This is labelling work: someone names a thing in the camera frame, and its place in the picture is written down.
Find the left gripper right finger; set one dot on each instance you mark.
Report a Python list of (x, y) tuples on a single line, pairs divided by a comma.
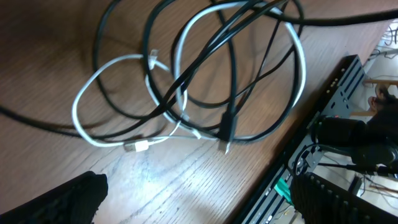
[(322, 202)]

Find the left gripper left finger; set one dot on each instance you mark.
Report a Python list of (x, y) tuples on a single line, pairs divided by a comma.
[(75, 201)]

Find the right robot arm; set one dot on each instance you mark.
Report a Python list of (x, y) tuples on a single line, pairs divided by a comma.
[(372, 146)]

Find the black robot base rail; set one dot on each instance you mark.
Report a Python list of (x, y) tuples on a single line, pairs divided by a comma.
[(269, 195)]

